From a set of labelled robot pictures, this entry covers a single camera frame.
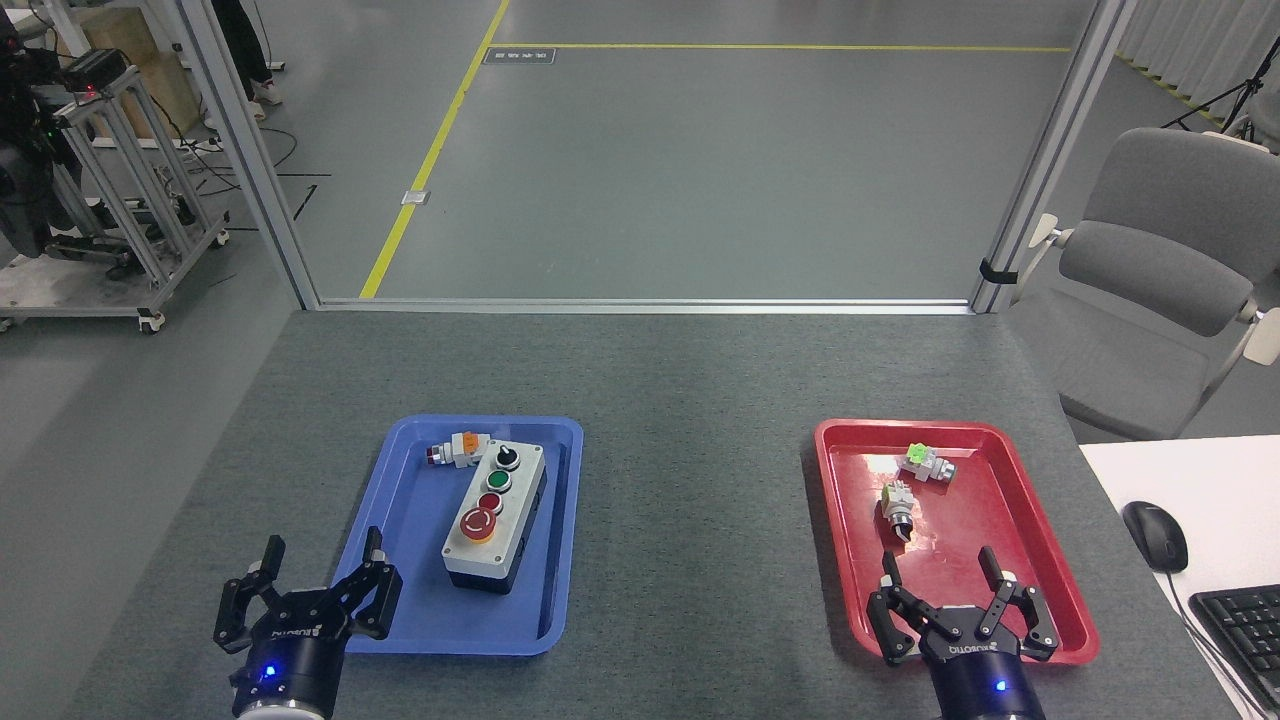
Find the grey control box with buttons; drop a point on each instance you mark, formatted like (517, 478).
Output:
(495, 525)

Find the red plastic tray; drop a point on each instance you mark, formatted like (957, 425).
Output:
(960, 540)

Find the green push button switch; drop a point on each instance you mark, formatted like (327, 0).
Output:
(925, 462)

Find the black tripod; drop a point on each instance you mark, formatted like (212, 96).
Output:
(1230, 95)

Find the wooden box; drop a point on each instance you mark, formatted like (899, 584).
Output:
(150, 70)

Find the dark floor label plate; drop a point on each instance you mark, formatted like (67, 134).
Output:
(519, 56)

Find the black computer mouse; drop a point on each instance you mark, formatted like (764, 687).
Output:
(1155, 535)

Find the white desk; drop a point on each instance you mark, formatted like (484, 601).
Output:
(1220, 480)

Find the person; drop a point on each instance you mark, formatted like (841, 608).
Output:
(245, 50)

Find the white curtain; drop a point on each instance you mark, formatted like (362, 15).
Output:
(1190, 40)

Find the silver floor socket plate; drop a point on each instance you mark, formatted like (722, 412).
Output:
(415, 197)

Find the aluminium frame cart on wheels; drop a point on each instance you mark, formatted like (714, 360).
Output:
(130, 200)

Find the silver aluminium rail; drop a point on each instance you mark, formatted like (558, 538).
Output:
(640, 306)

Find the black knob selector switch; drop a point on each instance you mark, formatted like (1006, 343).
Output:
(897, 508)

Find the blue plastic tray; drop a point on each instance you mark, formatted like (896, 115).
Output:
(420, 560)

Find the black keyboard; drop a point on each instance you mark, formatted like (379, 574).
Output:
(1245, 630)

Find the grey office chair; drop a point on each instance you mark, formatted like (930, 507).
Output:
(1150, 280)

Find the black machine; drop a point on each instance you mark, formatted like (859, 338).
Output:
(25, 180)

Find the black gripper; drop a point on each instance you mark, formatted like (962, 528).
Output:
(290, 650)
(980, 670)

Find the red push button switch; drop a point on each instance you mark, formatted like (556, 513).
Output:
(462, 450)

